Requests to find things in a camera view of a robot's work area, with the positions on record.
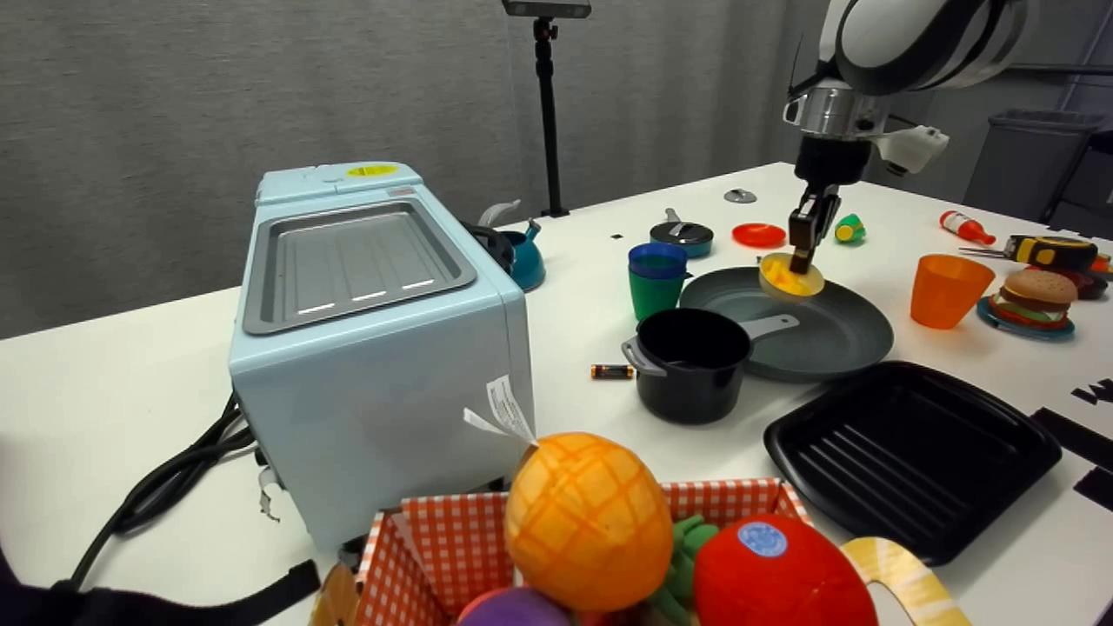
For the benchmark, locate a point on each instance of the red plush fruit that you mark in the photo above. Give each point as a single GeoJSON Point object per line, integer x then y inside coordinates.
{"type": "Point", "coordinates": [778, 578]}

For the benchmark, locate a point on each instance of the small black tape piece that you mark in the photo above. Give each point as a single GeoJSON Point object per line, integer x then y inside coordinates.
{"type": "Point", "coordinates": [1083, 393]}
{"type": "Point", "coordinates": [1104, 387]}

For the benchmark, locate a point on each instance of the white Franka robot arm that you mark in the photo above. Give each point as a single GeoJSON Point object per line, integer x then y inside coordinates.
{"type": "Point", "coordinates": [917, 46]}

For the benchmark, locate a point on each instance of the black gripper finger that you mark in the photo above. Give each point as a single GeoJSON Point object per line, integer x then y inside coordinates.
{"type": "Point", "coordinates": [802, 244]}
{"type": "Point", "coordinates": [825, 225]}

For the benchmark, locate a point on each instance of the purple plush fruit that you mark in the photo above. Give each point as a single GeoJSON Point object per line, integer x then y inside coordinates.
{"type": "Point", "coordinates": [509, 609]}

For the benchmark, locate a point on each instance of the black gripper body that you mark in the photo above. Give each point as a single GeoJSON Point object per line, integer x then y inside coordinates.
{"type": "Point", "coordinates": [834, 170]}

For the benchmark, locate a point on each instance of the black camera tripod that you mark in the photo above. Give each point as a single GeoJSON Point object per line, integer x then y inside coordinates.
{"type": "Point", "coordinates": [549, 106]}

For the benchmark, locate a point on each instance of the black ribbed grill tray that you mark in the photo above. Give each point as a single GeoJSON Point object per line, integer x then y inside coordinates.
{"type": "Point", "coordinates": [908, 457]}

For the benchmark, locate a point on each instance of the teal toy kettle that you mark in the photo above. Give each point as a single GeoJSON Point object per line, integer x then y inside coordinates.
{"type": "Point", "coordinates": [519, 256]}

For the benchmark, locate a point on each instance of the orange plastic cup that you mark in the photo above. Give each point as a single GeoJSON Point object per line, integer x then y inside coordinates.
{"type": "Point", "coordinates": [949, 295]}

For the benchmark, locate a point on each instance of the small teal toy plate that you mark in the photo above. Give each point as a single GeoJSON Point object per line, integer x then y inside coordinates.
{"type": "Point", "coordinates": [1019, 329]}

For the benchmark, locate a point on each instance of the small grey disc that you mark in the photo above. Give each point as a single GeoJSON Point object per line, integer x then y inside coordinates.
{"type": "Point", "coordinates": [740, 195]}

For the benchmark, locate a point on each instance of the light blue toaster oven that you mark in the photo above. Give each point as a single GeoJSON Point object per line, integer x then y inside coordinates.
{"type": "Point", "coordinates": [369, 383]}

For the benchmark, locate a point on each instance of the green plastic cup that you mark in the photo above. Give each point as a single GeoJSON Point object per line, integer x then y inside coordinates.
{"type": "Point", "coordinates": [660, 297]}

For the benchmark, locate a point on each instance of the green plush vegetable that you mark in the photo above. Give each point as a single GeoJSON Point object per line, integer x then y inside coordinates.
{"type": "Point", "coordinates": [683, 569]}

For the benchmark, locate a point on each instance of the dark grey round plate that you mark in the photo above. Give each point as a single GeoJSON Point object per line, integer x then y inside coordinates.
{"type": "Point", "coordinates": [811, 331]}

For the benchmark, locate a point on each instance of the black tape strip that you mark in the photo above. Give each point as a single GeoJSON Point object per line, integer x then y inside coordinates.
{"type": "Point", "coordinates": [1073, 435]}
{"type": "Point", "coordinates": [1097, 489]}

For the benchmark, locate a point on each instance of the red checkered fruit basket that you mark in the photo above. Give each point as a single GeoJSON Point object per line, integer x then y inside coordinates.
{"type": "Point", "coordinates": [431, 523]}

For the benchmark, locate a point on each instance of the red toy ketchup bottle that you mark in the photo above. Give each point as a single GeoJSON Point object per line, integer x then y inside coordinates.
{"type": "Point", "coordinates": [965, 227]}

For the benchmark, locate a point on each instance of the yellow toy pasta piece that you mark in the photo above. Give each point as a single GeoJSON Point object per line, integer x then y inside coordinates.
{"type": "Point", "coordinates": [783, 275]}

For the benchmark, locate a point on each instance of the small black orange object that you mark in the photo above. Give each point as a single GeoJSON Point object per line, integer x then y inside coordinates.
{"type": "Point", "coordinates": [610, 374]}

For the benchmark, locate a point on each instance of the green yellow toy fruit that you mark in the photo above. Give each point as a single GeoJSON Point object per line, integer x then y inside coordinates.
{"type": "Point", "coordinates": [851, 230]}

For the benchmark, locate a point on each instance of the blue plastic cup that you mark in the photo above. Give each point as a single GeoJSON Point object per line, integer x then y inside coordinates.
{"type": "Point", "coordinates": [660, 259]}

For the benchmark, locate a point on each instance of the toy hamburger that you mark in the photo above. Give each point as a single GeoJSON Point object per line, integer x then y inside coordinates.
{"type": "Point", "coordinates": [1036, 297]}

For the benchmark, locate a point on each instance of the grey backdrop curtain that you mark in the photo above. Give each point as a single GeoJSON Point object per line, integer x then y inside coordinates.
{"type": "Point", "coordinates": [289, 80]}

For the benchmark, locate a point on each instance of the orange plush fruit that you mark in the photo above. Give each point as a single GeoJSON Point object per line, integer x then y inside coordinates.
{"type": "Point", "coordinates": [587, 523]}

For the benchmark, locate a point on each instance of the red round plastic lid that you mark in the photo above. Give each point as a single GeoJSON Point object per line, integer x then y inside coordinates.
{"type": "Point", "coordinates": [760, 234]}

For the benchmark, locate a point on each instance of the black and orange roll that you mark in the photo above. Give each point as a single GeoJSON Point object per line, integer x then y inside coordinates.
{"type": "Point", "coordinates": [1097, 279]}

